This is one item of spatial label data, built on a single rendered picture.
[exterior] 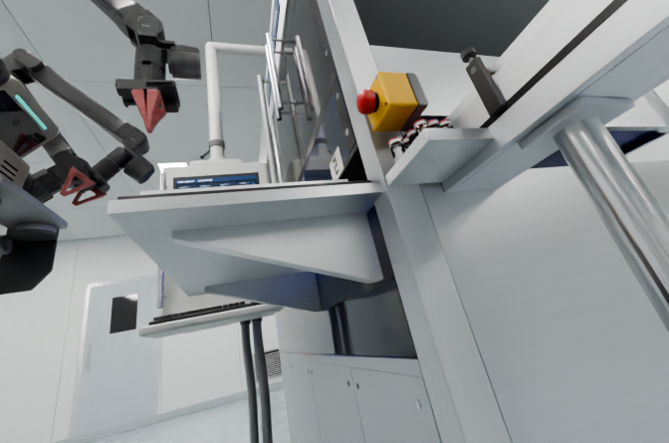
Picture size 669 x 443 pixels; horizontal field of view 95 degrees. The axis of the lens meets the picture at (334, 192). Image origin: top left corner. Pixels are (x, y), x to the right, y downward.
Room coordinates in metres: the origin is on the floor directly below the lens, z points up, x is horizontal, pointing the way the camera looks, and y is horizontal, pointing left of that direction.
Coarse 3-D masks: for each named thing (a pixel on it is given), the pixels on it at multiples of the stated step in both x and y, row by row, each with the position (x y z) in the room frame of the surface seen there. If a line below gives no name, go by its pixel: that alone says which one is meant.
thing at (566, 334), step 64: (448, 192) 0.51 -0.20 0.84; (512, 192) 0.56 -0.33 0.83; (576, 192) 0.62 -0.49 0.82; (448, 256) 0.50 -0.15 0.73; (512, 256) 0.54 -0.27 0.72; (576, 256) 0.59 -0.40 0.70; (512, 320) 0.52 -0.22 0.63; (576, 320) 0.57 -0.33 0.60; (640, 320) 0.61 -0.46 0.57; (320, 384) 1.24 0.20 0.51; (384, 384) 0.67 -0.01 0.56; (512, 384) 0.51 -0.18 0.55; (576, 384) 0.55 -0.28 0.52; (640, 384) 0.59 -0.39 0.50
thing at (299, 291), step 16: (304, 272) 1.02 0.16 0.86; (208, 288) 0.92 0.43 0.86; (224, 288) 0.94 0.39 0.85; (240, 288) 0.95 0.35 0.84; (256, 288) 0.97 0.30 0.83; (272, 288) 0.98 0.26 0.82; (288, 288) 1.00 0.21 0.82; (304, 288) 1.02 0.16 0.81; (272, 304) 0.99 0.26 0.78; (288, 304) 1.00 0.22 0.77; (304, 304) 1.02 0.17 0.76; (320, 304) 1.03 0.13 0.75
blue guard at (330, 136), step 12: (324, 120) 0.67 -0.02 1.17; (336, 120) 0.59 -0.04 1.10; (324, 132) 0.69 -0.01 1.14; (336, 132) 0.61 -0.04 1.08; (324, 144) 0.70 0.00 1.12; (336, 144) 0.62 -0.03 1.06; (312, 156) 0.82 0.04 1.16; (324, 156) 0.72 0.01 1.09; (312, 168) 0.85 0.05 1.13; (324, 168) 0.74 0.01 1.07; (312, 180) 0.87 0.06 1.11
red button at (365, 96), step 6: (366, 90) 0.40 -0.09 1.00; (360, 96) 0.40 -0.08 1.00; (366, 96) 0.39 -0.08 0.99; (372, 96) 0.40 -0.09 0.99; (360, 102) 0.40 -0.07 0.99; (366, 102) 0.40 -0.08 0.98; (372, 102) 0.40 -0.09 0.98; (360, 108) 0.41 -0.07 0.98; (366, 108) 0.41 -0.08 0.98; (372, 108) 0.41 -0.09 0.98
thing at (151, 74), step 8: (136, 64) 0.43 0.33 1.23; (152, 64) 0.43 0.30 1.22; (136, 72) 0.43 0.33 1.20; (144, 72) 0.43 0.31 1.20; (152, 72) 0.43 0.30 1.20; (160, 72) 0.45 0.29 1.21; (120, 80) 0.41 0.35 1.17; (128, 80) 0.41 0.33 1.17; (136, 80) 0.42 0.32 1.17; (144, 80) 0.42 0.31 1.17; (152, 80) 0.43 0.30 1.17; (160, 80) 0.43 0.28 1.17; (160, 88) 0.44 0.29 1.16; (168, 88) 0.45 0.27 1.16; (176, 88) 0.46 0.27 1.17; (128, 96) 0.45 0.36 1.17; (168, 96) 0.47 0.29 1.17; (176, 96) 0.48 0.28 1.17; (128, 104) 0.46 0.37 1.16
